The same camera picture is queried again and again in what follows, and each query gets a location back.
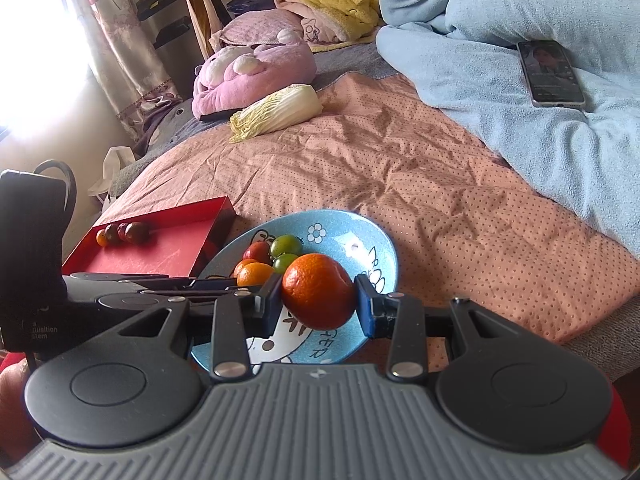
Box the white bag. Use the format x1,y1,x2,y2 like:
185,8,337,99
89,146,137,207

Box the grey cable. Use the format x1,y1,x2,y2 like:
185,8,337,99
34,159,77,222

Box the blue cartoon plate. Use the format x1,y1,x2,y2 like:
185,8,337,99
190,209,400,367

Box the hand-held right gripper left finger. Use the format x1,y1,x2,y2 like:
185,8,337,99
115,273,286,381

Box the grey plush toy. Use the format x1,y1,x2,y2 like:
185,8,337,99
132,97,201,154

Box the smartphone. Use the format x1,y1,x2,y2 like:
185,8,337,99
516,40,587,109

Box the red tray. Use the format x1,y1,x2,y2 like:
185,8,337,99
61,197,237,281

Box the floral curtain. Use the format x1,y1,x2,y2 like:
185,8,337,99
60,0,181,147

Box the brown cherry tomato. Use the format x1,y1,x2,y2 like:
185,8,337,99
125,222,151,246

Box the light blue fleece blanket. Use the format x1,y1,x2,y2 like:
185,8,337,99
375,0,640,257

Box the wooden board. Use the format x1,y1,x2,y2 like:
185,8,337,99
187,0,222,57

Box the pink pillow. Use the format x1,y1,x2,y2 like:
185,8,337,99
220,10,306,50

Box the red trousers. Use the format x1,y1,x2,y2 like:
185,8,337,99
0,352,638,468

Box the pink plush toy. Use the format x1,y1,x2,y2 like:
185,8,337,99
192,30,317,121

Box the napa cabbage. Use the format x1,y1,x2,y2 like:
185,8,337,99
229,84,324,144

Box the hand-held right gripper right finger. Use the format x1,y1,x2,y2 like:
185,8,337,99
354,275,497,382

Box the dark blue cloth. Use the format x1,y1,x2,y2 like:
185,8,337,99
227,0,272,17

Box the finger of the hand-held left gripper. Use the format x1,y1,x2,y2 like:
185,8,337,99
70,272,236,290
140,284,266,307

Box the yellow plush garment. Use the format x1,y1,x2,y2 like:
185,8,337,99
275,0,386,45

